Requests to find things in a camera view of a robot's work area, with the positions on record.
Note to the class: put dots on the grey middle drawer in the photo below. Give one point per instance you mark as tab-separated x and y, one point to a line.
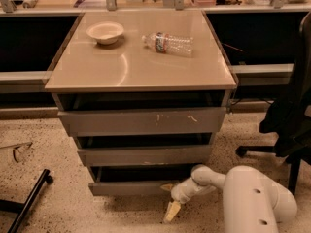
144	149

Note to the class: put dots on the black office chair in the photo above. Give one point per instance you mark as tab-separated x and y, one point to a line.
289	115

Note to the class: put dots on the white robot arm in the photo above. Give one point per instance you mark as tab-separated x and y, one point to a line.
253	203

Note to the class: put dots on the clear plastic water bottle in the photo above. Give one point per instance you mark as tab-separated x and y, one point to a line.
162	42

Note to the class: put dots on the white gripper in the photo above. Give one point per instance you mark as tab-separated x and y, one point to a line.
182	193

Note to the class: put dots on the white paper bowl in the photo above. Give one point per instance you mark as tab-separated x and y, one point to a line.
105	33

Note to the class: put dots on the grey top drawer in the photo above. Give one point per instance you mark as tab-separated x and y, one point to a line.
141	113

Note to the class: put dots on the grey drawer cabinet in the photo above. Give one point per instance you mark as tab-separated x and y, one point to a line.
128	65

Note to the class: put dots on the grey bottom drawer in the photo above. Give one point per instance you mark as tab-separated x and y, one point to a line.
135	180

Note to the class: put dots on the grey drawer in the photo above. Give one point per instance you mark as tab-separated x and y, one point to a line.
135	180
141	113
144	149

